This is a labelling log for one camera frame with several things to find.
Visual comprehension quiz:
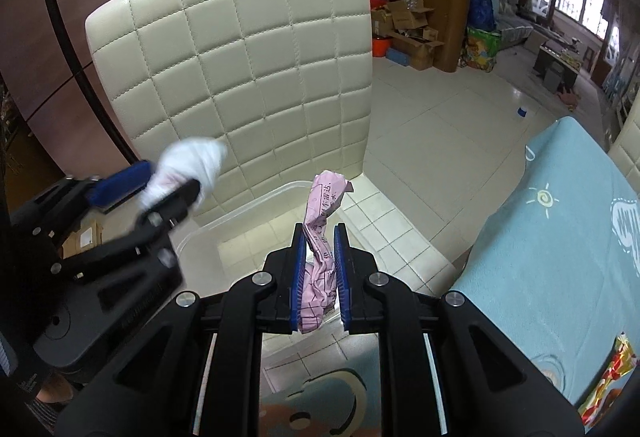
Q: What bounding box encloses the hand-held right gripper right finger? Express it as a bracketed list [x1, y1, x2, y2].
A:
[335, 223, 586, 437]

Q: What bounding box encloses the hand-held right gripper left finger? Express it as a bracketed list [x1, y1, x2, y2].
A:
[55, 223, 306, 437]

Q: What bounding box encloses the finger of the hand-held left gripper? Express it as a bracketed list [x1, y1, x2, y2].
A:
[87, 160, 153, 210]
[57, 180, 202, 333]

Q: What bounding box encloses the pink paper wrapper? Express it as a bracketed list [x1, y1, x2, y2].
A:
[299, 171, 355, 334]

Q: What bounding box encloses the white tissue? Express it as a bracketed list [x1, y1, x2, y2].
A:
[139, 137, 228, 213]

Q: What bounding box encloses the clear plastic bin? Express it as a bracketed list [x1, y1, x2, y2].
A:
[172, 181, 471, 388]

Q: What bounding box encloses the red gold snack wrapper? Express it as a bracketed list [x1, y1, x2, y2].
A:
[577, 332, 636, 430]

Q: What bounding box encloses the person's left forearm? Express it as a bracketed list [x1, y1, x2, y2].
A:
[35, 369, 76, 405]

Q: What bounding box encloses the labelled cardboard box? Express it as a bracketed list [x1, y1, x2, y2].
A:
[61, 216, 104, 260]

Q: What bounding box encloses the cream quilted leather chair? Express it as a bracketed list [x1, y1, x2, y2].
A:
[85, 0, 375, 229]

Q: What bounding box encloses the person's striped clothing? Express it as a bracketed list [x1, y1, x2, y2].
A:
[30, 399, 71, 429]

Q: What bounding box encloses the open cardboard box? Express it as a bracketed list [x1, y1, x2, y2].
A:
[390, 31, 446, 70]
[385, 0, 435, 33]

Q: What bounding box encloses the small cardboard box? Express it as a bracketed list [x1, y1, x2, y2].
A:
[371, 7, 396, 38]

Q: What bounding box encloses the colourful printed bag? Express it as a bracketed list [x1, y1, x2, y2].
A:
[459, 26, 502, 72]

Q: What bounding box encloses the blue plastic bag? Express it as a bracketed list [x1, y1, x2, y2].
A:
[469, 0, 497, 32]

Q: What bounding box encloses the dark coffee table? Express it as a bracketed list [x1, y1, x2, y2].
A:
[532, 40, 596, 93]

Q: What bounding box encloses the grey patterned sofa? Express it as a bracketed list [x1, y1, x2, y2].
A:
[470, 0, 535, 49]

